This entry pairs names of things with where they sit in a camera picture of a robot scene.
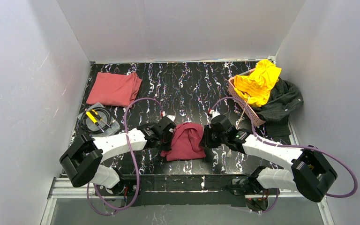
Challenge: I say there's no maroon garment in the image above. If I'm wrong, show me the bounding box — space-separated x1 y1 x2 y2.
160 122 206 162

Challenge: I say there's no pink laundry basket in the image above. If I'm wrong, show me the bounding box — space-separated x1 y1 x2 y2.
228 69 265 126

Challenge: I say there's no coral pink t-shirt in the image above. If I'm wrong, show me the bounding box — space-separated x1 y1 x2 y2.
86 72 142 107

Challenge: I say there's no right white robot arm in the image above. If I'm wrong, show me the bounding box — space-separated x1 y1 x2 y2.
200 114 338 203

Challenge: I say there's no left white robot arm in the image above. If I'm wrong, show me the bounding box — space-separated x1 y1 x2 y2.
59 115 176 191

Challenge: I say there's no yellow garment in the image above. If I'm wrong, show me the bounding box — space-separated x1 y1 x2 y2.
233 59 282 107

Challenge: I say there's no clear plastic case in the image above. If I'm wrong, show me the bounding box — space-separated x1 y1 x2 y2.
77 102 120 137

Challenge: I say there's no yellow black screwdriver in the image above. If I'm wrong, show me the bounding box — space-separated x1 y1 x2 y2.
86 111 104 131
90 110 108 126

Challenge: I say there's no black garment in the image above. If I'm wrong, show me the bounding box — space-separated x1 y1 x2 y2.
253 78 303 137

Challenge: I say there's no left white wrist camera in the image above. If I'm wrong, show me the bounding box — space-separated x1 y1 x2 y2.
161 112 176 122

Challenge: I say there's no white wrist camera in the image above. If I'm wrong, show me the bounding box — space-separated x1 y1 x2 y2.
208 108 221 121
161 112 176 122

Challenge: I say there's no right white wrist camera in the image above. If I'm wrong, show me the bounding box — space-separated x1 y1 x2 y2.
208 108 221 121

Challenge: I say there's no coiled black cable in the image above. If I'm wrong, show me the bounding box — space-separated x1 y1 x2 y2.
80 107 112 135

